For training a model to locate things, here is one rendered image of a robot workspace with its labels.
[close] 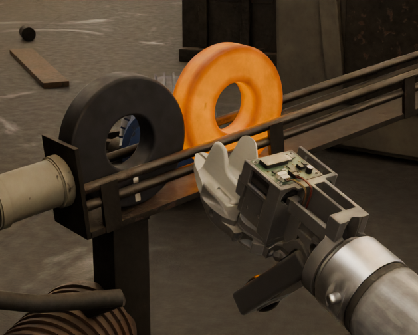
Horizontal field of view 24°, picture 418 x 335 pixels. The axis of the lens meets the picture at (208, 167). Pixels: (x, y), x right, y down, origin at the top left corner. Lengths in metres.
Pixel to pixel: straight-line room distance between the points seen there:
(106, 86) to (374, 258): 0.39
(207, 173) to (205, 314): 1.34
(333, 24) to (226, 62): 2.18
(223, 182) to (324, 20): 2.44
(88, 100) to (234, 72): 0.20
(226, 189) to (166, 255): 1.67
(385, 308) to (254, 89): 0.48
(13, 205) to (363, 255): 0.39
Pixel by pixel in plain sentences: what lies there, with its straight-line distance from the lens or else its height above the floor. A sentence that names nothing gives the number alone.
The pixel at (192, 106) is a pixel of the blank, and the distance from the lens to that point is 1.15.
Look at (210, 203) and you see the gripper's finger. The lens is 0.93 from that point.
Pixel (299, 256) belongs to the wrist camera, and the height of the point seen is 0.68.
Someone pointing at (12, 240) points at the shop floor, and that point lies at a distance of 2.73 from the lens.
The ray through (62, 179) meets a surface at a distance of 1.06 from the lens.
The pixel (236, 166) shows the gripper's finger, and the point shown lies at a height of 0.72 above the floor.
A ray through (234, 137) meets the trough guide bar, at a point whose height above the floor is 0.69.
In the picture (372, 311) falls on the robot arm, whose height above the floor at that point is 0.67.
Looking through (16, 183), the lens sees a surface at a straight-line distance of 1.04.
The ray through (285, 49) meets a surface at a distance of 3.46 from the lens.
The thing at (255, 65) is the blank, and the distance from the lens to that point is 1.20.
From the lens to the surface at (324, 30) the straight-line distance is 3.35.
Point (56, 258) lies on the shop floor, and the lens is 2.60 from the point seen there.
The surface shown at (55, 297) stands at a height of 0.57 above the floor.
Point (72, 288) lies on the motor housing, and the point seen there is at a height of 0.53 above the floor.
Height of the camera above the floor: 1.02
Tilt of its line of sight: 18 degrees down
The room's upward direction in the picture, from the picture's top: straight up
